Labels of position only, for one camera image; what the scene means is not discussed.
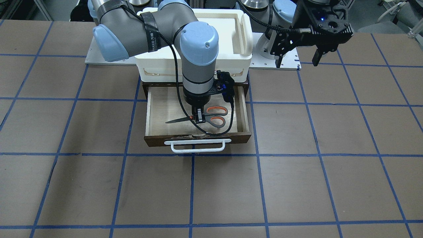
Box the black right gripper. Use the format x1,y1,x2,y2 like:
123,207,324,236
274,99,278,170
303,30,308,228
183,89,218,124

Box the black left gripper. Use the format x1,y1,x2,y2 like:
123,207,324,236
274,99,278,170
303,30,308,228
269,18,354,69

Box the grey orange handled scissors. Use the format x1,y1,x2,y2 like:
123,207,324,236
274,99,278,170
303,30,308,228
165,106,229,129

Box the white drawer handle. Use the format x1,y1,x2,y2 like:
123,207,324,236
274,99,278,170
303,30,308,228
164,138,232,153

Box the light wooden drawer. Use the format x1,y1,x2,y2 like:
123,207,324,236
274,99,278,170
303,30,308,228
144,85,252,148

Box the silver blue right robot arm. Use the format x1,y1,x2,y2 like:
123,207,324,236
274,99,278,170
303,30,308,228
88,0,219,123

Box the white plastic tray box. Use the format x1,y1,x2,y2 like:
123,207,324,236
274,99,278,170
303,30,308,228
134,9,253,83

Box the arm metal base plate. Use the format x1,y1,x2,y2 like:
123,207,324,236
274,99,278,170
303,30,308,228
85,37,136,66
250,32,302,70

